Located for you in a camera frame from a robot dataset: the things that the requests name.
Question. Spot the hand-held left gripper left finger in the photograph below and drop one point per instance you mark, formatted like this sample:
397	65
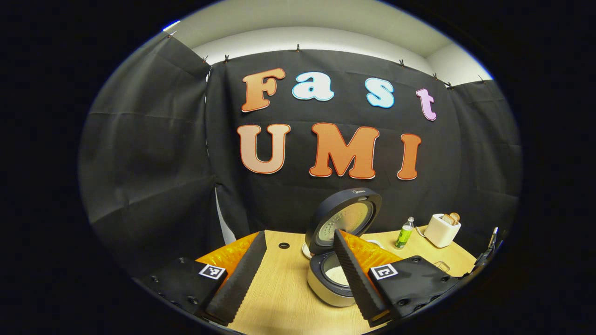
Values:
237	284

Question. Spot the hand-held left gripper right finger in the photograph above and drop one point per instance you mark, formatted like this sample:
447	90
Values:
358	284

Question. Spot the dark grey rice cooker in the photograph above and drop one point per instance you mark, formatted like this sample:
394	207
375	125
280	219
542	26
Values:
344	218

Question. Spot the small round red bean dish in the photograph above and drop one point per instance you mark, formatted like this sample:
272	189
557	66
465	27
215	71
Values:
306	251

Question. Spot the green drink bottle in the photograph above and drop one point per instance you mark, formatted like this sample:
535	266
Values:
404	235

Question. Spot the white toaster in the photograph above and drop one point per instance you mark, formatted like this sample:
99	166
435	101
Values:
440	235

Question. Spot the pale bread slice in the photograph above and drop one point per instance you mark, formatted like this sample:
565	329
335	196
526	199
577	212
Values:
448	219

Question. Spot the brown crust bread slice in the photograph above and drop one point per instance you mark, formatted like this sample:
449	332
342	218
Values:
455	217

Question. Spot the black backdrop cloth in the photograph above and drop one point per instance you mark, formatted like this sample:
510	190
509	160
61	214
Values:
139	153

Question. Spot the long ceiling light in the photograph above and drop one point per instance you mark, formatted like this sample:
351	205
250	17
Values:
171	25

